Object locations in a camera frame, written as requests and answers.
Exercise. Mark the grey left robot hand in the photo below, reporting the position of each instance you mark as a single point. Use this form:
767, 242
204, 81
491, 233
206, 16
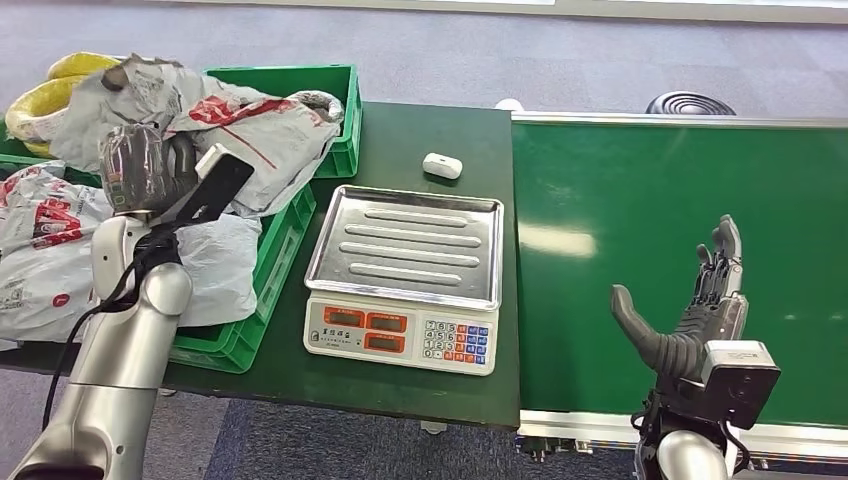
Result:
142, 169

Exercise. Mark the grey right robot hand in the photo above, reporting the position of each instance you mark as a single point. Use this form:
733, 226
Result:
676, 348

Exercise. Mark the grey-white mailer package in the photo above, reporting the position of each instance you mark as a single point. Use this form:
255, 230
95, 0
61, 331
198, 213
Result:
285, 146

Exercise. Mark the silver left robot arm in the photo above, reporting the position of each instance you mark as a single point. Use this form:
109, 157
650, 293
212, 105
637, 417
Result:
112, 371

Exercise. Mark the crumpled black-print mailer package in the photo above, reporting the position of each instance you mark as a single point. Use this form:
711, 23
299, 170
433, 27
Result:
112, 112

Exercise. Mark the green conveyor belt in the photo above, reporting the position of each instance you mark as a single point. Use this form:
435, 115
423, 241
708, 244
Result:
596, 298

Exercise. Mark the large white red-logo mailer package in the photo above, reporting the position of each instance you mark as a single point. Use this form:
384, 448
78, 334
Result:
218, 272

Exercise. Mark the green crate with yellow coils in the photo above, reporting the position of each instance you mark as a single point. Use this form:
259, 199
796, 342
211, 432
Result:
13, 149

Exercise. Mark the green crate holding packages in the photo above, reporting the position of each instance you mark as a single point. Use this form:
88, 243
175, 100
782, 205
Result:
265, 278

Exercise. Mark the green crate with mottled coils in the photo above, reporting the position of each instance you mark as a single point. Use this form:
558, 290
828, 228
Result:
344, 132

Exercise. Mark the black ribbed round object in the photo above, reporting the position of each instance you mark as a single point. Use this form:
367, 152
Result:
689, 104

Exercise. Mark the white table foot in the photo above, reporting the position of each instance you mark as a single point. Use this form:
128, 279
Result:
434, 428

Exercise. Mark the dark green table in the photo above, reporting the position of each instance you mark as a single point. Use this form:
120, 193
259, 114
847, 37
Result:
411, 132

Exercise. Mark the white electronic scale body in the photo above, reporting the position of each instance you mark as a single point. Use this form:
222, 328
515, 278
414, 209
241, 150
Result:
404, 351

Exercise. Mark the steel weighing tray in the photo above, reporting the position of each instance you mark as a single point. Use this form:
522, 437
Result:
404, 245

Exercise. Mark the small white round object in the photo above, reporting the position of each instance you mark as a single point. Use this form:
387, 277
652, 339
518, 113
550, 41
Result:
510, 104

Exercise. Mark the small white plastic device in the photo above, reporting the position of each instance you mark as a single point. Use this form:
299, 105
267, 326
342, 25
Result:
442, 166

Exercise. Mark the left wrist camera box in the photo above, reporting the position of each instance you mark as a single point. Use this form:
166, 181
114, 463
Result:
222, 182

